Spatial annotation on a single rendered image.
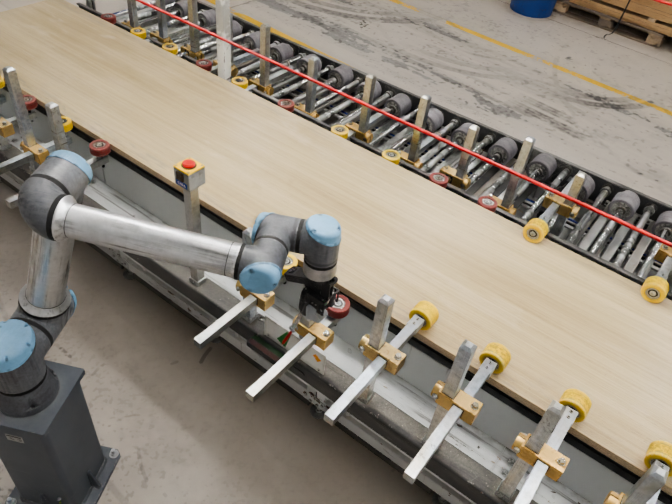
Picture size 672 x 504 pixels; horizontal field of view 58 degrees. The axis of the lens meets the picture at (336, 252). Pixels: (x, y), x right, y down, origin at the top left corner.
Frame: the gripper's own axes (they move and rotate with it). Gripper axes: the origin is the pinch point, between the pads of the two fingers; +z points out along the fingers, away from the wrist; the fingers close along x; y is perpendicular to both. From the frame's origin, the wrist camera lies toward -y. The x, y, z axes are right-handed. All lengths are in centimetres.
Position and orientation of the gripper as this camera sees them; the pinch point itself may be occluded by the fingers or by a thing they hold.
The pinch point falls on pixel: (308, 316)
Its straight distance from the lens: 178.2
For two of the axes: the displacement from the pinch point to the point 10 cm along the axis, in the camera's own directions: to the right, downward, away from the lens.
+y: 7.9, 4.7, -3.9
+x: 6.0, -5.0, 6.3
